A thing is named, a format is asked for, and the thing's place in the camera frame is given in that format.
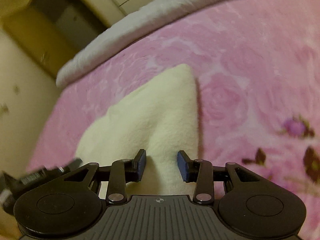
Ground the yellow wooden door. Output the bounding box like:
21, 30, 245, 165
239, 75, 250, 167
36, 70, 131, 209
0, 0, 108, 79

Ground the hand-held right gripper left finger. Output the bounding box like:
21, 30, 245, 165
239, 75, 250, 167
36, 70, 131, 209
64, 149, 147, 204

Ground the striped white quilt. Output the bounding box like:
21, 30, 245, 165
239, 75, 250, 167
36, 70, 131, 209
55, 0, 263, 88

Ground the pink floral blanket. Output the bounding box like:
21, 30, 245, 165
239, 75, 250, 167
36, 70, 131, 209
26, 0, 320, 240

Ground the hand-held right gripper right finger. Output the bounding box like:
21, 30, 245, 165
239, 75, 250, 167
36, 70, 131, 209
177, 150, 259, 204

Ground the cream knit sweater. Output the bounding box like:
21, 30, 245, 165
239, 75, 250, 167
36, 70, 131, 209
75, 64, 201, 198

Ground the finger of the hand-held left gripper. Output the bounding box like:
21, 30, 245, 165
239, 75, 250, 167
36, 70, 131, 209
60, 158, 83, 174

